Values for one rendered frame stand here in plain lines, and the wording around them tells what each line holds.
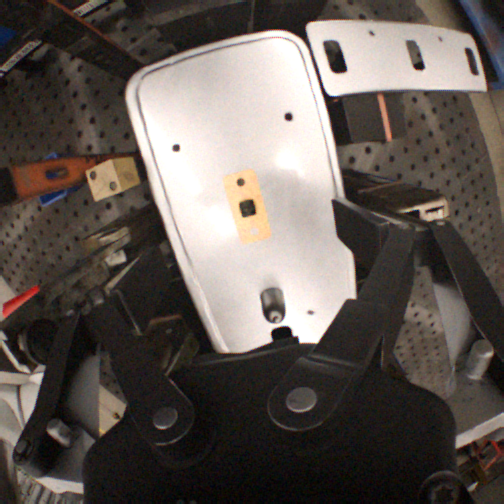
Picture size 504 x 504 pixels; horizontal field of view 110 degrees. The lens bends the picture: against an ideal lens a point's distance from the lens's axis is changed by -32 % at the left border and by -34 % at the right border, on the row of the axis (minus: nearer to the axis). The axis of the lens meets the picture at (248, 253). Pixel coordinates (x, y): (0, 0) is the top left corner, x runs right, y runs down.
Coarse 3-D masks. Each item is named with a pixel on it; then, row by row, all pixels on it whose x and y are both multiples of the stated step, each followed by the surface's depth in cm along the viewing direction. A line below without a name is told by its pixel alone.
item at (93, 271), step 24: (120, 240) 24; (96, 264) 21; (48, 288) 16; (72, 288) 18; (24, 312) 13; (48, 312) 15; (0, 336) 11; (24, 336) 11; (48, 336) 12; (24, 360) 12
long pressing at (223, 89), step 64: (192, 64) 24; (256, 64) 24; (192, 128) 26; (256, 128) 27; (320, 128) 27; (192, 192) 29; (320, 192) 29; (192, 256) 32; (256, 256) 32; (320, 256) 32; (256, 320) 36; (320, 320) 36
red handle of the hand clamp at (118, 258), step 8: (120, 248) 25; (112, 256) 24; (120, 256) 25; (112, 264) 24; (120, 264) 25; (32, 288) 20; (40, 288) 21; (16, 296) 19; (24, 296) 19; (8, 304) 18; (16, 304) 19; (8, 312) 18
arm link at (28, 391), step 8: (32, 376) 50; (40, 376) 50; (24, 384) 47; (32, 384) 48; (24, 392) 45; (32, 392) 46; (24, 400) 43; (32, 400) 44; (24, 408) 42; (32, 408) 43; (24, 416) 40
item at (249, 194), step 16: (224, 176) 28; (240, 176) 28; (256, 176) 28; (240, 192) 29; (256, 192) 29; (240, 208) 29; (256, 208) 30; (240, 224) 30; (256, 224) 30; (240, 240) 31; (256, 240) 31
